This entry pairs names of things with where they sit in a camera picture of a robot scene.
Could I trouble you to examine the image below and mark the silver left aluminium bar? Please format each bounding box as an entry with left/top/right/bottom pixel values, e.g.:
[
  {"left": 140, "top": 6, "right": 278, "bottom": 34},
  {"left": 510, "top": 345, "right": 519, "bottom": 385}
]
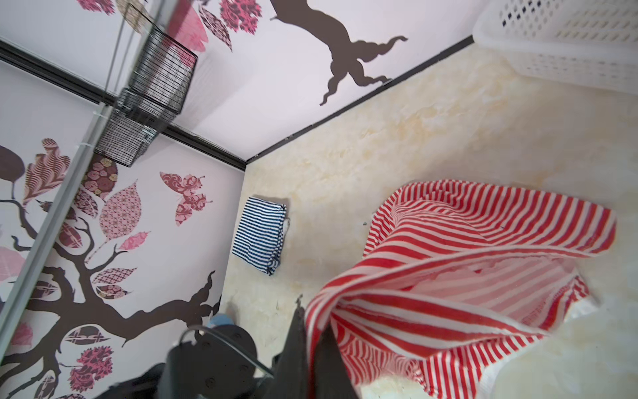
[{"left": 0, "top": 0, "right": 180, "bottom": 360}]

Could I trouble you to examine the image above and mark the red white striped tank top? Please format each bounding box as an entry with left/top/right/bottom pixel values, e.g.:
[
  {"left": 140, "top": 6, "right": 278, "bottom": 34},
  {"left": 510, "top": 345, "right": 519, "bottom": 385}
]
[{"left": 306, "top": 180, "right": 616, "bottom": 398}]

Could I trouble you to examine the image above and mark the white plastic laundry basket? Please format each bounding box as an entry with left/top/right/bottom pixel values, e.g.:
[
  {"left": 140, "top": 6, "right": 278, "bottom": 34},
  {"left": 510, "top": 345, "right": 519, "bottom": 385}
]
[{"left": 473, "top": 0, "right": 637, "bottom": 95}]

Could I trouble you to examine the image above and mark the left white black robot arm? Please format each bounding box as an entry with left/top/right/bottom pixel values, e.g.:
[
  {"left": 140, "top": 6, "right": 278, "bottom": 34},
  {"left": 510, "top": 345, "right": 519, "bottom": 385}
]
[{"left": 99, "top": 325, "right": 273, "bottom": 398}]

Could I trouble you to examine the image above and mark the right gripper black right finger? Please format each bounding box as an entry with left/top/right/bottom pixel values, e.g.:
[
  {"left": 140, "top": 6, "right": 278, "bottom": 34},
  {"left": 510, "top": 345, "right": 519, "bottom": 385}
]
[{"left": 312, "top": 328, "right": 358, "bottom": 399}]

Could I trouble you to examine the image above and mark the black wire mesh basket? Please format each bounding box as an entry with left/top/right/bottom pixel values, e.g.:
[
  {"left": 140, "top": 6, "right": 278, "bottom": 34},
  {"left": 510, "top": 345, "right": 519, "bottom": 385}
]
[{"left": 94, "top": 1, "right": 198, "bottom": 167}]

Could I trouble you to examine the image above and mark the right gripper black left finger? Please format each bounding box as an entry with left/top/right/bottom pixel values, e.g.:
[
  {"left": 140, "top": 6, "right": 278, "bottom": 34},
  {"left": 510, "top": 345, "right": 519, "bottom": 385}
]
[{"left": 265, "top": 297, "right": 309, "bottom": 399}]

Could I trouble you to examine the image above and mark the navy white striped tank top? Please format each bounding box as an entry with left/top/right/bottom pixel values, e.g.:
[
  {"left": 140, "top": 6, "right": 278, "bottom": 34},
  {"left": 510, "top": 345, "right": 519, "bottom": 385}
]
[{"left": 231, "top": 197, "right": 287, "bottom": 276}]

